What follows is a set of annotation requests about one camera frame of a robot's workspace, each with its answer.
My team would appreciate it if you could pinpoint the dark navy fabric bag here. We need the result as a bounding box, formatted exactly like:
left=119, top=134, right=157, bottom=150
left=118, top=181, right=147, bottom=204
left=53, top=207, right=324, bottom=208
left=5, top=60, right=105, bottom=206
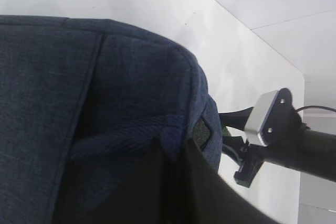
left=1, top=15, right=222, bottom=223

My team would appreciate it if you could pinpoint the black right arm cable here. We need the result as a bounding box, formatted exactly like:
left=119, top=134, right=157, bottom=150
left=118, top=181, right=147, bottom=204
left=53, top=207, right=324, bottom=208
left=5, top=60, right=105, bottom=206
left=295, top=105, right=336, bottom=113

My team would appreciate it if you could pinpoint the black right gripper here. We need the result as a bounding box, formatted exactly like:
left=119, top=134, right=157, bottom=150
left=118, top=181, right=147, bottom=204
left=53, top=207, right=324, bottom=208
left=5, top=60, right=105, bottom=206
left=217, top=105, right=336, bottom=188

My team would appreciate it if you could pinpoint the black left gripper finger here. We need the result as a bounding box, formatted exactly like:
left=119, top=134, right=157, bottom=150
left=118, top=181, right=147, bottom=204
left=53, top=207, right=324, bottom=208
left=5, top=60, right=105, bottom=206
left=183, top=138, right=276, bottom=223

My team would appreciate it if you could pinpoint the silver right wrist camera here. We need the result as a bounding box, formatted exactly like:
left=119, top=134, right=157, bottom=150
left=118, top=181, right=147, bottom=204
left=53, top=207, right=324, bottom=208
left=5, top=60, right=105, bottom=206
left=244, top=88, right=292, bottom=146

